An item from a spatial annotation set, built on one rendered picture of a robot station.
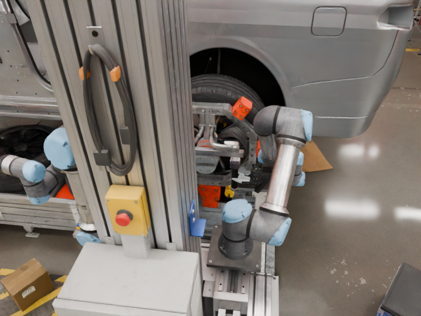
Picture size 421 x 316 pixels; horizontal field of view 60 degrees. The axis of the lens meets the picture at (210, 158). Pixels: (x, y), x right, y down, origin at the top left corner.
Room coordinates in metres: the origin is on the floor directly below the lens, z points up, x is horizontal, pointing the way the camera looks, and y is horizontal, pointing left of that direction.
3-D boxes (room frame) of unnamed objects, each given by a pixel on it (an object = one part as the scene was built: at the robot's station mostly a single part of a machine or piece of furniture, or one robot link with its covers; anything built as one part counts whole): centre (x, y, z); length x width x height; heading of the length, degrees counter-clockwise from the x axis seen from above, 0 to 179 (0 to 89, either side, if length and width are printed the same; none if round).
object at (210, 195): (1.76, 0.00, 0.48); 0.16 x 0.12 x 0.17; 171
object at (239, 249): (1.02, -0.10, 0.87); 0.15 x 0.15 x 0.10
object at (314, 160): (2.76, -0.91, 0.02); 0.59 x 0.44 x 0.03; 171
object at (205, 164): (1.65, 0.02, 0.85); 0.21 x 0.14 x 0.14; 171
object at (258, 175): (1.44, -0.26, 0.86); 0.12 x 0.08 x 0.09; 81
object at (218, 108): (1.72, 0.01, 0.85); 0.54 x 0.07 x 0.54; 81
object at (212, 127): (1.58, -0.07, 1.03); 0.19 x 0.18 x 0.11; 171
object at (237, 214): (1.02, -0.10, 0.98); 0.13 x 0.12 x 0.14; 66
